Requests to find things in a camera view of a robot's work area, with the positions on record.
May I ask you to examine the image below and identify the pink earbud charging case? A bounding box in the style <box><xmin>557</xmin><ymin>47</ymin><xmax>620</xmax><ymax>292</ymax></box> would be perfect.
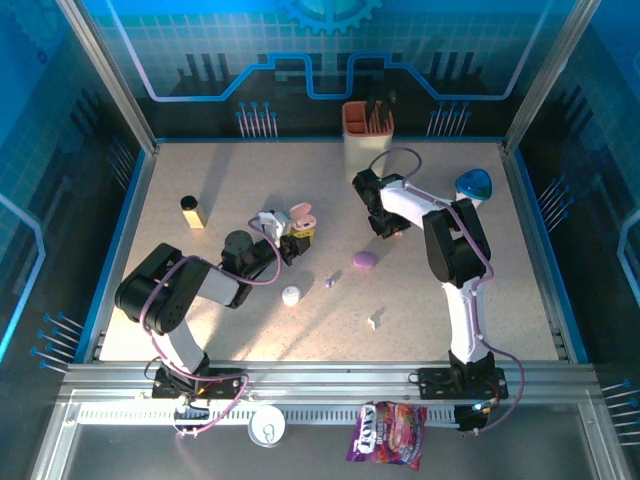
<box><xmin>289</xmin><ymin>201</ymin><xmax>320</xmax><ymax>232</ymax></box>

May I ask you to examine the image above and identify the beige utensil holder orange top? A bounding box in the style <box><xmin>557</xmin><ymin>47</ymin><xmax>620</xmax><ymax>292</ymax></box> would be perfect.
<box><xmin>341</xmin><ymin>101</ymin><xmax>396</xmax><ymax>185</ymax></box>

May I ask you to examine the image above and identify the wooden bottle black cap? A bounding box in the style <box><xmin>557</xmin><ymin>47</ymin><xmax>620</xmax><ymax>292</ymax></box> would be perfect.
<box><xmin>180</xmin><ymin>194</ymin><xmax>208</xmax><ymax>231</ymax></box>

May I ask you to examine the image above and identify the white cup blue lid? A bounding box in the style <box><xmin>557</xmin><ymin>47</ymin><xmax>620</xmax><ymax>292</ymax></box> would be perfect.
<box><xmin>453</xmin><ymin>168</ymin><xmax>494</xmax><ymax>207</ymax></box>

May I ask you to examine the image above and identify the purple candy bag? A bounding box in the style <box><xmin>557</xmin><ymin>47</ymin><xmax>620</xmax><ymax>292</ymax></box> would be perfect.
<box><xmin>346</xmin><ymin>400</ymin><xmax>429</xmax><ymax>473</ymax></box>

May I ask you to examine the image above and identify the black control box green light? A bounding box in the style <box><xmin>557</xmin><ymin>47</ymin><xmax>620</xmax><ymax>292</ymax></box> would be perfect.
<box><xmin>453</xmin><ymin>403</ymin><xmax>496</xmax><ymax>437</ymax></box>

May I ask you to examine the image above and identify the black knife handle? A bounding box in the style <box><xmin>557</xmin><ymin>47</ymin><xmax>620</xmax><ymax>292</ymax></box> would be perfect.
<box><xmin>382</xmin><ymin>89</ymin><xmax>398</xmax><ymax>132</ymax></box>

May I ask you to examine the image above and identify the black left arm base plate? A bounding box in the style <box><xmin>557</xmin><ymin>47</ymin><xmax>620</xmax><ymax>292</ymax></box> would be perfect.
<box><xmin>151</xmin><ymin>367</ymin><xmax>247</xmax><ymax>401</ymax></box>

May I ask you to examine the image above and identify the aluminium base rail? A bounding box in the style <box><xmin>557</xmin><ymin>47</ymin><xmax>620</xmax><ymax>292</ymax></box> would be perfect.
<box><xmin>59</xmin><ymin>360</ymin><xmax>601</xmax><ymax>401</ymax></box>

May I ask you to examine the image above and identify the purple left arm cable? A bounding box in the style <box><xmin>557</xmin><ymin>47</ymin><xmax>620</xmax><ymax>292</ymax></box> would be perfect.
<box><xmin>139</xmin><ymin>214</ymin><xmax>285</xmax><ymax>441</ymax></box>

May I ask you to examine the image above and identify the white slotted cable duct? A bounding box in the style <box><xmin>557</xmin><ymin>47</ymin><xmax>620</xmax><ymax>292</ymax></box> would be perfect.
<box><xmin>77</xmin><ymin>405</ymin><xmax>459</xmax><ymax>427</ymax></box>

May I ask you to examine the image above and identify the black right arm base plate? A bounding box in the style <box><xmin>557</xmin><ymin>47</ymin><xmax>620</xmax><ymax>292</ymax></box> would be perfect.
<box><xmin>416</xmin><ymin>367</ymin><xmax>509</xmax><ymax>401</ymax></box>

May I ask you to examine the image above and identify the aluminium frame post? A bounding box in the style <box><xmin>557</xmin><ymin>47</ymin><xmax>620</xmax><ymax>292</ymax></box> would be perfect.
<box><xmin>502</xmin><ymin>0</ymin><xmax>601</xmax><ymax>156</ymax></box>
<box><xmin>55</xmin><ymin>0</ymin><xmax>161</xmax><ymax>155</ymax></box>

